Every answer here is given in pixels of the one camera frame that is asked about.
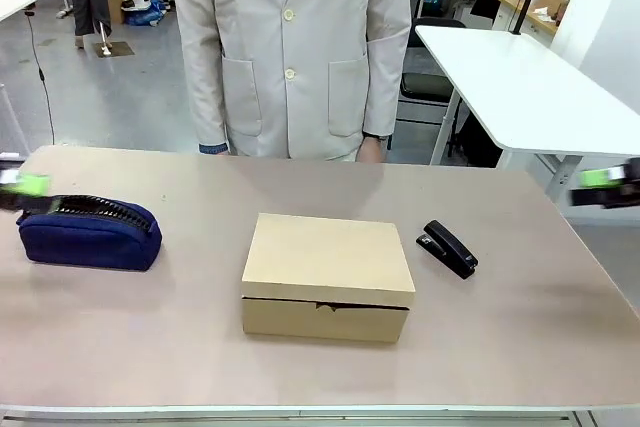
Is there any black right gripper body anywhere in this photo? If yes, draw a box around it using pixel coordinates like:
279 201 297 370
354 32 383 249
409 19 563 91
623 156 640 191

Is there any brown cardboard box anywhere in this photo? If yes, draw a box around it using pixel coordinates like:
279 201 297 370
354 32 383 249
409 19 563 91
241 212 417 345

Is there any person's right forearm beige sleeve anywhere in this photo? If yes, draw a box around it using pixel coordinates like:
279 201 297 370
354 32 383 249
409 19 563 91
170 1 232 156

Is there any person's left forearm beige sleeve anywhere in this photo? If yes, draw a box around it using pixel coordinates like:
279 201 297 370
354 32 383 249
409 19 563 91
360 11 414 139

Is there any person's left hand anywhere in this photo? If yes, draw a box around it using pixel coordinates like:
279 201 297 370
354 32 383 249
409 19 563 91
359 136 385 165

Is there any white table leg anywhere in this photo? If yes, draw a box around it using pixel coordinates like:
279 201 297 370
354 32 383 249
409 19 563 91
0 81 32 161

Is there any navy blue zipper pouch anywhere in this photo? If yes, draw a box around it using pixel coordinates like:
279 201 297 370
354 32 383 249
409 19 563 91
16 194 164 273

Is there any large white table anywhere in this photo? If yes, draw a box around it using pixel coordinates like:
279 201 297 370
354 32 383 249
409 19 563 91
414 24 640 201

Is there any brown floor mat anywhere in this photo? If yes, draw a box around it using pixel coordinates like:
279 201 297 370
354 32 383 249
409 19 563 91
93 41 135 59

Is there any black stapler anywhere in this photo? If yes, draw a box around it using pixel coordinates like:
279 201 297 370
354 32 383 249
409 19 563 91
415 219 479 281

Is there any wooden workbench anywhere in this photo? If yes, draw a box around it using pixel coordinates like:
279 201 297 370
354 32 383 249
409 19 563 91
484 0 562 41

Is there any small white table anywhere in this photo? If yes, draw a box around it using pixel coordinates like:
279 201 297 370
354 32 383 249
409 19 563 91
0 0 40 23

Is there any black chair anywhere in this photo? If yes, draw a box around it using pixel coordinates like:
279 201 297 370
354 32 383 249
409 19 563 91
396 18 470 158

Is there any blue plastic bag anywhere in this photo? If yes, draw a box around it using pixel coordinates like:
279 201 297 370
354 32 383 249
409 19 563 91
123 0 174 27

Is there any person in beige lab coat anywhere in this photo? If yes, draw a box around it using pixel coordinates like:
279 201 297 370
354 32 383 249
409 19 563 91
170 0 414 164

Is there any thin black hanging cable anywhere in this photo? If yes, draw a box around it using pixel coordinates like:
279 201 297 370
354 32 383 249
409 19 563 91
25 9 57 144

